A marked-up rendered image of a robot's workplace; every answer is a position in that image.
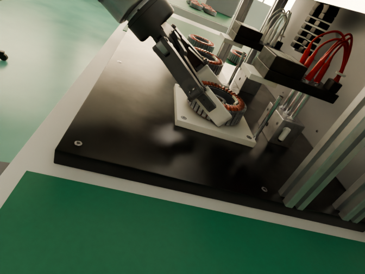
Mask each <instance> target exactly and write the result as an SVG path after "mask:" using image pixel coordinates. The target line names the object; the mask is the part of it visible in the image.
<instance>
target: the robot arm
mask: <svg viewBox="0 0 365 274"><path fill-rule="evenodd" d="M98 2H100V3H101V4H102V5H103V6H104V7H105V9H106V10H107V11H108V12H109V13H110V14H111V15H112V16H113V18H114V19H115V20H116V21H117V22H118V23H121V24H122V23H124V22H125V21H126V20H127V21H128V24H127V25H128V28H129V29H130V30H131V31H132V32H133V34H134V35H135V36H136V37H137V38H138V39H139V40H140V41H141V42H144V41H146V40H147V39H148V38H149V37H150V36H151V37H152V38H153V40H154V41H155V43H156V44H155V45H154V46H153V47H152V49H153V51H154V52H155V53H156V54H157V56H158V57H159V58H160V59H161V60H162V62H163V63H164V64H165V66H166V67H167V68H168V70H169V72H170V73H171V74H172V76H173V77H174V79H175V80H176V81H177V83H178V84H179V86H180V87H181V88H182V90H183V92H184V93H185V94H186V96H187V97H188V100H189V101H190V102H192V101H193V100H195V101H196V102H197V103H198V104H199V105H200V106H201V108H202V109H203V110H204V111H205V112H206V113H207V115H208V116H209V117H210V118H211V120H212V121H213V122H214V123H215V124H216V125H217V126H218V127H219V126H221V125H222V124H224V123H225V122H227V121H229V120H230V119H231V118H232V115H231V114H230V113H229V112H228V110H227V109H226V108H225V106H224V105H223V104H222V103H221V102H220V100H219V99H218V98H217V97H216V95H215V94H214V93H213V92H212V91H211V89H210V88H209V87H208V86H206V87H205V86H204V84H203V83H202V80H203V81H207V82H208V81H210V82H214V83H217V84H218V85H221V86H222V87H223V86H224V85H223V84H222V83H221V82H220V80H219V79H218V78H217V77H216V75H215V74H214V73H213V71H212V70H211V69H210V68H209V67H208V65H207V64H208V63H209V61H208V60H207V59H205V60H204V58H203V56H201V55H200V54H199V53H198V51H197V50H196V49H195V48H194V47H193V46H192V45H191V44H190V43H189V41H188V40H187V39H186V38H185V37H184V36H183V35H182V33H181V32H180V31H179V29H178V28H177V27H176V25H175V24H174V23H173V24H172V25H170V24H169V23H167V20H168V19H169V18H170V17H171V16H172V15H173V13H174V9H173V7H172V6H171V5H170V3H169V2H168V0H98ZM193 88H195V89H194V90H193Z"/></svg>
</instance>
